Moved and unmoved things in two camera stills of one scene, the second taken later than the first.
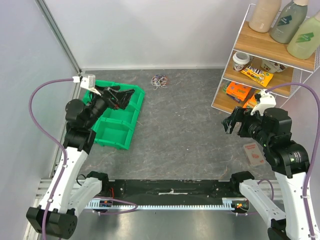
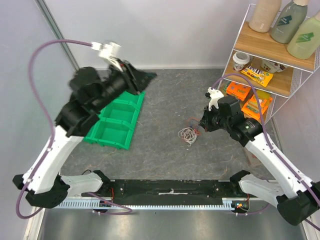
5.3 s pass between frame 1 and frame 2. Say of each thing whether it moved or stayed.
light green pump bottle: stayed
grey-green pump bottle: stayed
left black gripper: moved
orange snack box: stayed
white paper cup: stayed
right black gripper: moved
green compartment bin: stayed
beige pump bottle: stayed
